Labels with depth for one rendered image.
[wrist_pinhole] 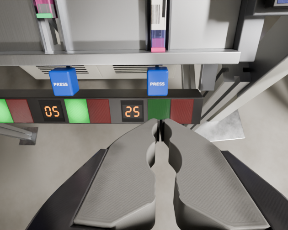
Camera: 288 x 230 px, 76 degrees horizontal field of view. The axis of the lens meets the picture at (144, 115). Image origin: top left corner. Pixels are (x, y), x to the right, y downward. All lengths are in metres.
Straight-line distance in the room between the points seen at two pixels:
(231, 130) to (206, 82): 0.72
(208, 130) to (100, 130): 0.53
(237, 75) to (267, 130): 0.77
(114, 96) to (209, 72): 0.13
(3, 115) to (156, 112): 0.21
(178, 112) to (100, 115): 0.11
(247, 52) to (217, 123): 0.76
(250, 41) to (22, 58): 0.23
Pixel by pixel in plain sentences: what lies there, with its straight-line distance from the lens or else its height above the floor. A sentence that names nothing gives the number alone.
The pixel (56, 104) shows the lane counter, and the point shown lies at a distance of 0.27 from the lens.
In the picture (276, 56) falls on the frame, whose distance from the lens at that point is 0.28.
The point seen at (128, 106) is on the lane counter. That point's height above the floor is 0.66.
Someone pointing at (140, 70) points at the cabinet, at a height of 0.15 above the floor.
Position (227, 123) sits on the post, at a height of 0.01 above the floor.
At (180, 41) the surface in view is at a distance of 0.21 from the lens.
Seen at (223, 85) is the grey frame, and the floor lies 0.63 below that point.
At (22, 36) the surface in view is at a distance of 0.25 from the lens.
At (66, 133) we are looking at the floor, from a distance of 1.00.
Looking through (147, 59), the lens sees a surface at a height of 0.73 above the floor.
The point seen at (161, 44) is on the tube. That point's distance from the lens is 0.20.
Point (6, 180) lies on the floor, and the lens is 1.13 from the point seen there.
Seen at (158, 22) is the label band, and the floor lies 0.75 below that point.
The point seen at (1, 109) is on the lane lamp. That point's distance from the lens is 0.32.
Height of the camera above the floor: 0.89
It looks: 74 degrees down
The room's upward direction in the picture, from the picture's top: 8 degrees counter-clockwise
